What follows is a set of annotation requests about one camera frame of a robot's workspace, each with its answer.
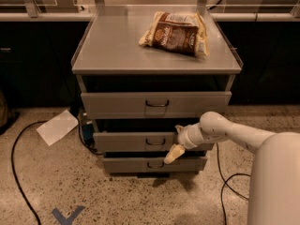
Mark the white paper sheet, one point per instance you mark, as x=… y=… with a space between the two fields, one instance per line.
x=57 y=128

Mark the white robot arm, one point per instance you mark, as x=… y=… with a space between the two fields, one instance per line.
x=274 y=195

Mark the brown snack chip bag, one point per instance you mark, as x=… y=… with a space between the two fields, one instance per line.
x=179 y=32

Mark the grey top drawer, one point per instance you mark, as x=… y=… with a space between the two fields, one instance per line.
x=129 y=105

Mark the grey bottom drawer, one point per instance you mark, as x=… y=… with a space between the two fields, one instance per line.
x=153 y=165

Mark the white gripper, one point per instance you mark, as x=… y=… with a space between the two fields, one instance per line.
x=185 y=137

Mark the blue power box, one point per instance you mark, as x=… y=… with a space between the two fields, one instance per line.
x=87 y=129

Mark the grey drawer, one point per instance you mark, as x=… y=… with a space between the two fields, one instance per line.
x=134 y=141
x=129 y=105
x=153 y=165

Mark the grey metal drawer cabinet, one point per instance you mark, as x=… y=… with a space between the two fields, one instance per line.
x=110 y=60

